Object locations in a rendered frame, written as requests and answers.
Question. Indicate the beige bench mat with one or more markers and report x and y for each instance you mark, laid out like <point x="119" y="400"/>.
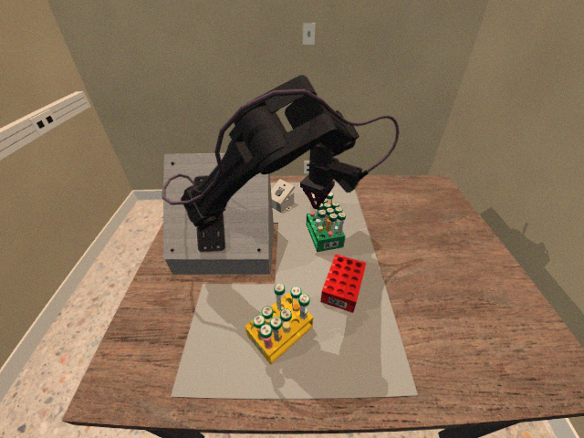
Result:
<point x="344" y="355"/>

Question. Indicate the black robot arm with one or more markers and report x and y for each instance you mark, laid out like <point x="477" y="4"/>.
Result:
<point x="272" y="148"/>

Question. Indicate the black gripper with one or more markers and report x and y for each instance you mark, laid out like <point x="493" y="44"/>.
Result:
<point x="309" y="187"/>

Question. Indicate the yellow test tube rack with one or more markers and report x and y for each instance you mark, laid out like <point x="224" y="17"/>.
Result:
<point x="298" y="329"/>

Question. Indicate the green test tube rack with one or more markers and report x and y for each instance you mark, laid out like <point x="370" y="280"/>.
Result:
<point x="325" y="243"/>

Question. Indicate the red test tube rack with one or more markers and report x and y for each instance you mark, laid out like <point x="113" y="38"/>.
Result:
<point x="346" y="278"/>

